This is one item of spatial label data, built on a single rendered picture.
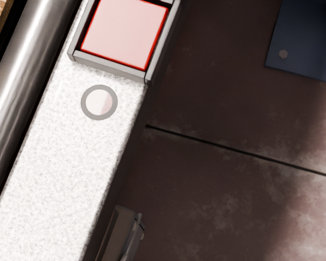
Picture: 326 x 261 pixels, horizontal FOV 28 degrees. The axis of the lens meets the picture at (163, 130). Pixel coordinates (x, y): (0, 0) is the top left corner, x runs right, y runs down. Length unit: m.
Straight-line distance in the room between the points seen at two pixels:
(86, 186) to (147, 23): 0.15
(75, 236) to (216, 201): 0.94
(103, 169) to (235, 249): 0.93
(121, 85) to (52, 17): 0.09
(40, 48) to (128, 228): 0.18
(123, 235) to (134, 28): 0.19
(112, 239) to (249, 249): 0.85
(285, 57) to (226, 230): 0.42
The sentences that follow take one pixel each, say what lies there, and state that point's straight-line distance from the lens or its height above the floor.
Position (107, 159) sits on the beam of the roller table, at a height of 0.92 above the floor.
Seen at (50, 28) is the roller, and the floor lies 0.91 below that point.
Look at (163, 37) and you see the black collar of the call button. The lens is 0.55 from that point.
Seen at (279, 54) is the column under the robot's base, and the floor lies 0.02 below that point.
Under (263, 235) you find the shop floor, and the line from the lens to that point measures 1.45.
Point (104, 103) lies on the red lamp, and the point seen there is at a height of 0.92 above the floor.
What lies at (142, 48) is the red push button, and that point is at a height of 0.93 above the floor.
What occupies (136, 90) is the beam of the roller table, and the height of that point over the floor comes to 0.92.
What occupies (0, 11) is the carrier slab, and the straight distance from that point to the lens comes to 0.58.
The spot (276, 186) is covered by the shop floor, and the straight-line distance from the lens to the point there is 1.47.
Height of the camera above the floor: 1.44
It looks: 75 degrees down
